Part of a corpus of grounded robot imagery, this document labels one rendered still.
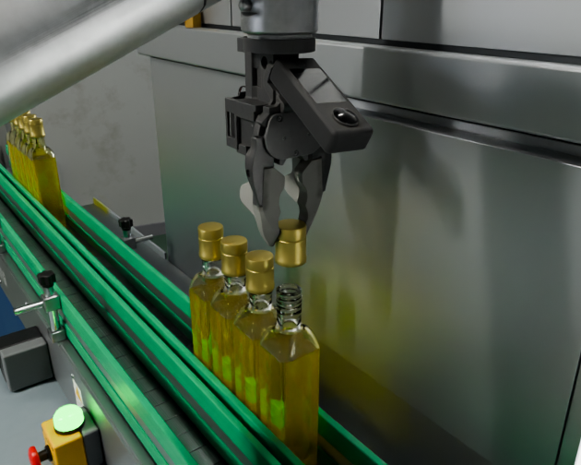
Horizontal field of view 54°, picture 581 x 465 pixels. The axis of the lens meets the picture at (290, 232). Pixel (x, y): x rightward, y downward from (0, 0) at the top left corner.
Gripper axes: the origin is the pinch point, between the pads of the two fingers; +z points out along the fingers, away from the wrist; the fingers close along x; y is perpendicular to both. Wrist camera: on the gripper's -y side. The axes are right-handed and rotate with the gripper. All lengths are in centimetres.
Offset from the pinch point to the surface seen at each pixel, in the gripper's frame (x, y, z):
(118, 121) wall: -78, 284, 47
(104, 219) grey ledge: -9, 100, 33
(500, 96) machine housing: -12.7, -14.8, -15.5
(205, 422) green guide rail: 6.7, 10.4, 30.1
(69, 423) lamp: 21, 29, 37
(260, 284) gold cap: 1.3, 4.3, 7.9
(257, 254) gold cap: 0.4, 6.1, 4.8
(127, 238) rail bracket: -3, 64, 24
